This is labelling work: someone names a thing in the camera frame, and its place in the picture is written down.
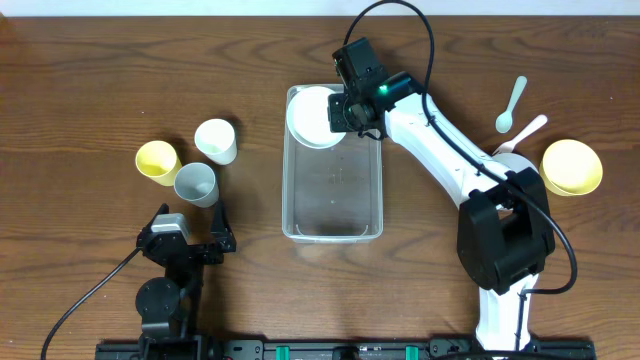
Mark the yellow cup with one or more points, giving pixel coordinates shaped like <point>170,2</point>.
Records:
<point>158,161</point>

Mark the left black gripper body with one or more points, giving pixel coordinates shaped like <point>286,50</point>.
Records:
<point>195,250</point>

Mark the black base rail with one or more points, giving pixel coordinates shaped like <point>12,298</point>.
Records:
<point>345,350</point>

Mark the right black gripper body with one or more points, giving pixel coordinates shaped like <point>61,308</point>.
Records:
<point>336,115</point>

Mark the white bowl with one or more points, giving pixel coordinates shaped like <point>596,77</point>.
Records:
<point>307,118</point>

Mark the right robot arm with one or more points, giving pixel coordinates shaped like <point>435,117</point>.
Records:
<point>504,234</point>

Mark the white cup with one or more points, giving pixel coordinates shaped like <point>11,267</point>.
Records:
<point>216,139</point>

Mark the clear plastic container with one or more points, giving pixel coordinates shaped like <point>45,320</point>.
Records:
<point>332,195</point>

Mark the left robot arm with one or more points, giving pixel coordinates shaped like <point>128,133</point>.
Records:
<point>168,305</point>

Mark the grey bowl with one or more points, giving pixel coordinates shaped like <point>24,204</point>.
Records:
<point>515,161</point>

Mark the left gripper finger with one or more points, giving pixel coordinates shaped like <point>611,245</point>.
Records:
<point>163,209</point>
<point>221,229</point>

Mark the mint green spoon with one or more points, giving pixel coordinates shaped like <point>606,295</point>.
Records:
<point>504,121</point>

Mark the yellow bowl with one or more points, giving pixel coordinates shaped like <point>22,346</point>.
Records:
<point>571,168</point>

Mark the grey cup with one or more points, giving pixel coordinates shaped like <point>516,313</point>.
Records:
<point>196,183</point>

